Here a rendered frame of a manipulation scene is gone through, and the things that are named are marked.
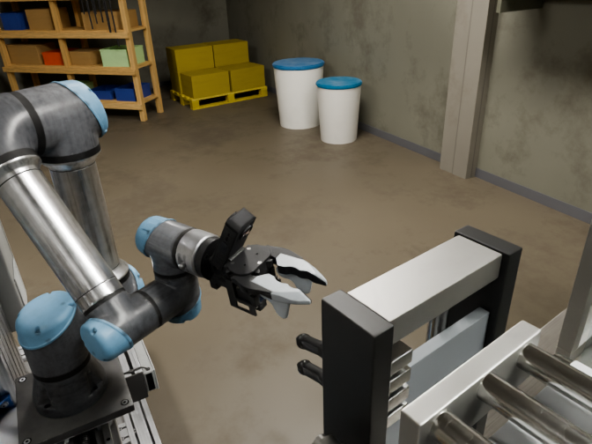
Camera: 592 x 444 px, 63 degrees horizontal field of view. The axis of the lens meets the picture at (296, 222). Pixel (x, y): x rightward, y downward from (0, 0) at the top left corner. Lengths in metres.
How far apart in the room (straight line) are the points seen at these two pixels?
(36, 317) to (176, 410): 1.24
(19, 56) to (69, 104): 6.44
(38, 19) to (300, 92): 3.37
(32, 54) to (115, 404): 6.34
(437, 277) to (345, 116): 4.62
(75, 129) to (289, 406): 1.54
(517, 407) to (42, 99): 0.87
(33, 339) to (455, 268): 0.88
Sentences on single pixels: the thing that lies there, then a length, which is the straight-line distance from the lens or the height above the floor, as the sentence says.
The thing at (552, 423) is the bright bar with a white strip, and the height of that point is 1.46.
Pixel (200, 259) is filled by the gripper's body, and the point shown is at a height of 1.23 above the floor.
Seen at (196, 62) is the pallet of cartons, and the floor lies 0.52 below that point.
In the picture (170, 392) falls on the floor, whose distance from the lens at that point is 2.33.
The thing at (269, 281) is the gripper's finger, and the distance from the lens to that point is 0.70.
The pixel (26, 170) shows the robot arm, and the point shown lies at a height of 1.36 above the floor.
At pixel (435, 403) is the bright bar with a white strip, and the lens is 0.25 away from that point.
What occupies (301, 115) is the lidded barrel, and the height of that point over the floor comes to 0.16.
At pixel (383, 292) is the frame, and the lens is 0.34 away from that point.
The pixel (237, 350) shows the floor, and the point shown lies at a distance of 2.45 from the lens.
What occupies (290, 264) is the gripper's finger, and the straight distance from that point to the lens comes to 0.73.
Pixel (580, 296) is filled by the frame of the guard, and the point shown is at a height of 1.07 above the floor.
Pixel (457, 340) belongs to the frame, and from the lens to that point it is 0.41.
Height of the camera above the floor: 1.64
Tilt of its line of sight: 28 degrees down
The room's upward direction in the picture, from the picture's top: 2 degrees counter-clockwise
